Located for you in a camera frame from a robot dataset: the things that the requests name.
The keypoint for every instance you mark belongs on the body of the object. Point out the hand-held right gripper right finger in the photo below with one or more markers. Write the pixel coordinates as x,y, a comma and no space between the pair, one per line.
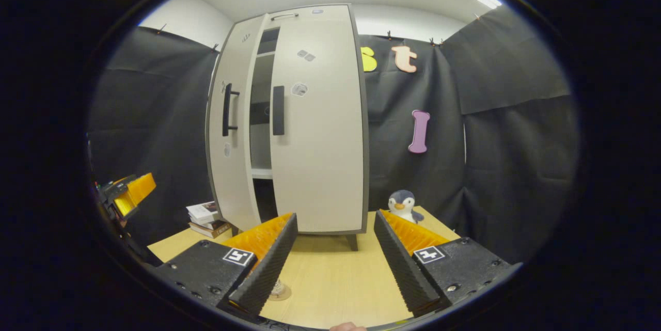
405,269

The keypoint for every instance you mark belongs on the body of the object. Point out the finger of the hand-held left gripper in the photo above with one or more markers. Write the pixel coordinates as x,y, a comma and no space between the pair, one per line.
117,190

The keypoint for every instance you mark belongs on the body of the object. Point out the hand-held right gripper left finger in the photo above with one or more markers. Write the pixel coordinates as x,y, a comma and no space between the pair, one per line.
268,269

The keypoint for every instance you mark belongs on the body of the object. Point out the round wooden coaster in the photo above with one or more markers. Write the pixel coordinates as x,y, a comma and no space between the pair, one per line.
284,296

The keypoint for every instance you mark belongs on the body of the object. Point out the white cabinet door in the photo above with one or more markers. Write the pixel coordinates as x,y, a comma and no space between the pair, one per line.
320,155
235,166

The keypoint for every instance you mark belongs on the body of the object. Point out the white and grey cabinet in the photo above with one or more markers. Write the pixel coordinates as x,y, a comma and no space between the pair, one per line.
261,135

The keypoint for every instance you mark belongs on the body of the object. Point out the penguin plush toy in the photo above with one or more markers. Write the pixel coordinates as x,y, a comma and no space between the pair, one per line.
403,202

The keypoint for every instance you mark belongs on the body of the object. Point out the beige book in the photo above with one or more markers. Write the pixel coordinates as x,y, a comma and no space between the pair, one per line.
211,233

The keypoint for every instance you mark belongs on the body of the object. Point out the dark brown book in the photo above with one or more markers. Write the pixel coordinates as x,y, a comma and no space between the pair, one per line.
214,225

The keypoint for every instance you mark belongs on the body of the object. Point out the white paperback book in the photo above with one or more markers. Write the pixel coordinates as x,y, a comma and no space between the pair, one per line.
202,211

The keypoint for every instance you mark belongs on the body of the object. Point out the black backdrop cloth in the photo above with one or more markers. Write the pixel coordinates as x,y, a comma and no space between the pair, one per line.
516,166

